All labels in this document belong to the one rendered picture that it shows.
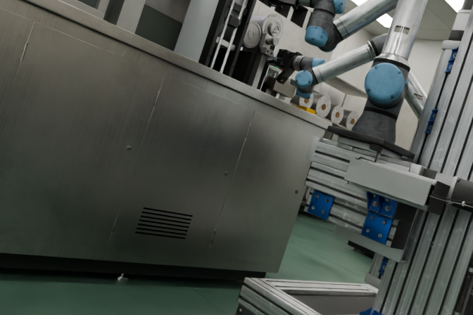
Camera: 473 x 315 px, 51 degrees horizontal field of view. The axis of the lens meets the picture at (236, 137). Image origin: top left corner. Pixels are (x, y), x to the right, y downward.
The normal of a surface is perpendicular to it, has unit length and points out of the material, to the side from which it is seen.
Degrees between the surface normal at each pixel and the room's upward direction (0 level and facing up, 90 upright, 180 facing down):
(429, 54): 90
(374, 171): 90
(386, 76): 98
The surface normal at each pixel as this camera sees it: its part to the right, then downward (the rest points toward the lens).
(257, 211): 0.65, 0.22
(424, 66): -0.69, -0.23
